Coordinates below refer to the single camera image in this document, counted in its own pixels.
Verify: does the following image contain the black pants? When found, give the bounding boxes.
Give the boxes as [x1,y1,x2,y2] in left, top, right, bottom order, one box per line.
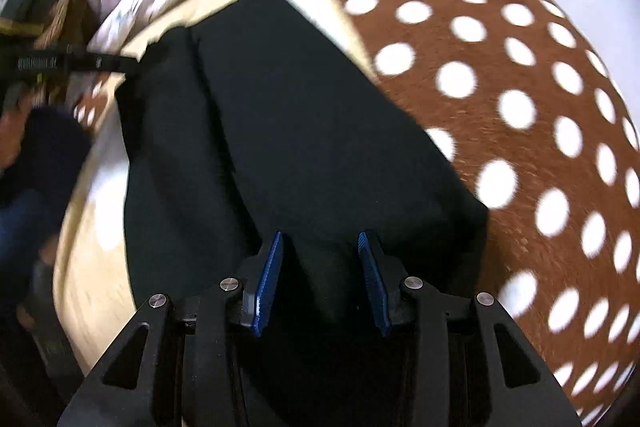
[114,0,492,427]

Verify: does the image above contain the person's left hand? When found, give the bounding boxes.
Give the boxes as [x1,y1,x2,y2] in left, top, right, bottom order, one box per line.
[1,84,58,172]

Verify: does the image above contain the beige brown polka-dot blanket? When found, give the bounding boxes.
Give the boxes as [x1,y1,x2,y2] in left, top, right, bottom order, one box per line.
[53,0,639,426]

